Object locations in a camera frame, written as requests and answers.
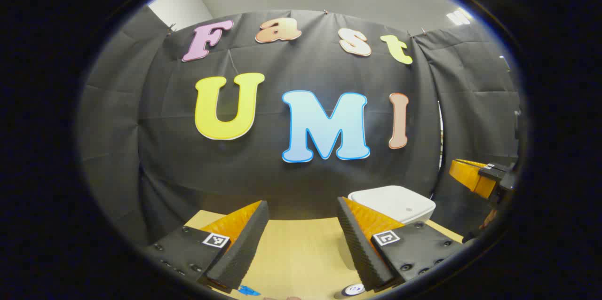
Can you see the blue and silver pop can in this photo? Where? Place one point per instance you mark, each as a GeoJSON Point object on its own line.
{"type": "Point", "coordinates": [352, 289]}

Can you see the black backdrop cloth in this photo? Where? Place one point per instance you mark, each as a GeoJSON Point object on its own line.
{"type": "Point", "coordinates": [169, 159]}

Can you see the white desktop garbage bin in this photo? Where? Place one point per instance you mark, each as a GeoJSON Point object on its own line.
{"type": "Point", "coordinates": [395, 203]}

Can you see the ceiling light panel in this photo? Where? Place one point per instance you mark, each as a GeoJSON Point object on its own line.
{"type": "Point", "coordinates": [458, 17]}

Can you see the wooden desktop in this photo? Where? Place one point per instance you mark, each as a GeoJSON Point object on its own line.
{"type": "Point", "coordinates": [301, 253]}

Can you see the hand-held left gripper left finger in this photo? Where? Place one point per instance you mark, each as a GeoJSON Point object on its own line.
{"type": "Point", "coordinates": [244, 243]}

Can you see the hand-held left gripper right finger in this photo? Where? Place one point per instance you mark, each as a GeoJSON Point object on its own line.
{"type": "Point", "coordinates": [360, 253]}

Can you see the blue paper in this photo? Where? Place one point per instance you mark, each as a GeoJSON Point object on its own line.
{"type": "Point", "coordinates": [248, 290]}

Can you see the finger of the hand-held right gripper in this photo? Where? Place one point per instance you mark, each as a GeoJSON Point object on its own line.
{"type": "Point", "coordinates": [465, 175]}

